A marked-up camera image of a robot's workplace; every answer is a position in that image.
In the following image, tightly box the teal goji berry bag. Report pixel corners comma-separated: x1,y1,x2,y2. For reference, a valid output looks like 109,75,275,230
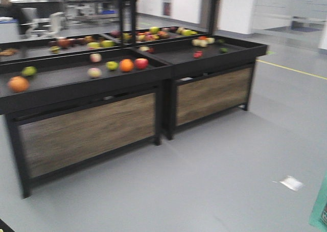
309,174,326,231

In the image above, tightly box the orange fruit centre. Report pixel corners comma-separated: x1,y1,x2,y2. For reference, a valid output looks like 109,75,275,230
119,59,134,73

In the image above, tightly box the orange fruit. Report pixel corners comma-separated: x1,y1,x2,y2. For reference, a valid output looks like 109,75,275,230
119,59,134,73
8,76,30,92

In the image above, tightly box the black wooden fruit stand right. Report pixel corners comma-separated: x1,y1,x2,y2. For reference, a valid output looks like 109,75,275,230
99,36,267,139

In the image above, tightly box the black wooden fruit stand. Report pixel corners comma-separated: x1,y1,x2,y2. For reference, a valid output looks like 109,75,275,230
1,49,161,198
99,36,267,139

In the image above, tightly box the black wooden fruit stand left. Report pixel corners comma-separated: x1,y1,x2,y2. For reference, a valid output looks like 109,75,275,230
1,49,161,198

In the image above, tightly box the orange fruit front left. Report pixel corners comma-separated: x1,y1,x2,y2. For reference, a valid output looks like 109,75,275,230
8,76,30,92

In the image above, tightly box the red apple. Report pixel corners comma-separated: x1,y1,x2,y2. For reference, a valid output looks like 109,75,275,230
134,58,149,70

